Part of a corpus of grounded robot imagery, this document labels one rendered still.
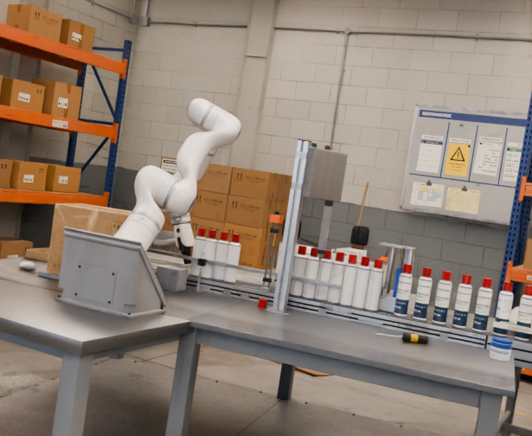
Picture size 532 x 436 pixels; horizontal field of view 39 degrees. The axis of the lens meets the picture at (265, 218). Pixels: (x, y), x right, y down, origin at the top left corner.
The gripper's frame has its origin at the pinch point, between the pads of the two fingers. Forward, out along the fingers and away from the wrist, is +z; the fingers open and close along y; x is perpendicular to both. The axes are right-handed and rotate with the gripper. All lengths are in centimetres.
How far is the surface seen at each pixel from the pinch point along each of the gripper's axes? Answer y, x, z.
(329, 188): -11, -69, -17
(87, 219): -45, 18, -21
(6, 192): 247, 266, -89
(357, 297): -3, -70, 27
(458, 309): -3, -107, 38
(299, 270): -3, -49, 13
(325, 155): -14, -70, -29
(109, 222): -43.4, 9.6, -18.1
